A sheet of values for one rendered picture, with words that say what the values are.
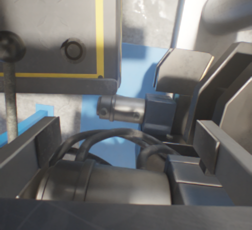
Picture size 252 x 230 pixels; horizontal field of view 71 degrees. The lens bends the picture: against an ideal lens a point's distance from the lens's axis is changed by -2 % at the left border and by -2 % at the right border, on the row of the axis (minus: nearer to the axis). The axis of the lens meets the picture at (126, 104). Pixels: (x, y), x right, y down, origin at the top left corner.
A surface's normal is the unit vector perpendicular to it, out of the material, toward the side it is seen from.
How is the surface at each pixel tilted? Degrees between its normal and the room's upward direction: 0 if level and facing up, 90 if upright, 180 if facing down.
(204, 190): 90
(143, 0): 0
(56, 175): 71
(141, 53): 0
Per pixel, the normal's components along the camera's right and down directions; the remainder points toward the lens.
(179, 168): 0.13, -0.95
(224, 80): -0.03, 0.28
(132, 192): 0.09, -0.63
